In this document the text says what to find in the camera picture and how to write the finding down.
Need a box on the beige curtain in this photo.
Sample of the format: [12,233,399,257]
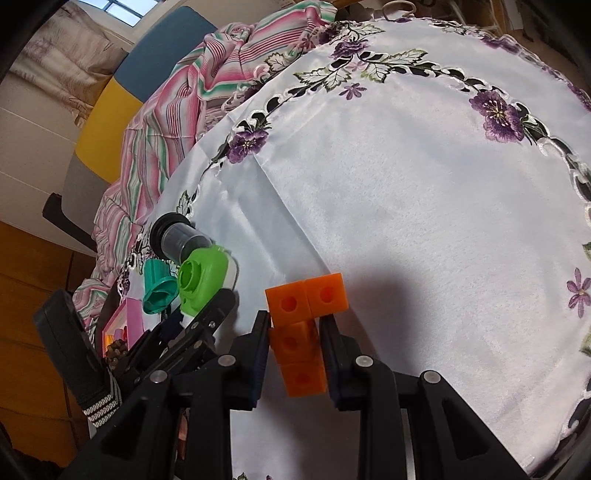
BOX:
[9,7,127,130]

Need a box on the orange wooden wardrobe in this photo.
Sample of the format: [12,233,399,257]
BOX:
[0,219,109,467]

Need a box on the black and grey cylinder toy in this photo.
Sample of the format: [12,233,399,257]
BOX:
[149,213,214,264]

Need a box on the white floral tablecloth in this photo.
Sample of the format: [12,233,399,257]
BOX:
[117,16,591,480]

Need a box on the orange cube block toy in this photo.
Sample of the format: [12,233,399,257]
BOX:
[265,272,348,398]

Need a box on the dark green plastic toy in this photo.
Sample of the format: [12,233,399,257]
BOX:
[142,258,181,315]

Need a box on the light green plastic toy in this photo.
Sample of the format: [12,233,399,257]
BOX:
[178,246,238,319]

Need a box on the pink striped blanket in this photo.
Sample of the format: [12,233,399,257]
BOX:
[71,0,340,315]

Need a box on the barred window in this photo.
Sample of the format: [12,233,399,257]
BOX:
[76,0,160,28]

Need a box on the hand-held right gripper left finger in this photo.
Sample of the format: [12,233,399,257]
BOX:
[65,310,273,480]

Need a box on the grey yellow blue headboard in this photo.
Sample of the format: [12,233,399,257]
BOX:
[42,6,220,254]

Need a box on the pink-rimmed white box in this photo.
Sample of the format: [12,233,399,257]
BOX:
[102,298,145,352]

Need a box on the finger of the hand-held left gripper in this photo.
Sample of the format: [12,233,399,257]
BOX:
[139,305,188,356]
[134,288,238,377]

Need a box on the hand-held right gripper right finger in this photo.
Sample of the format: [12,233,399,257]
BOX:
[320,316,532,480]

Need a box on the brown gear toy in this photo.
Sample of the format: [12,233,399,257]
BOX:
[105,339,131,366]

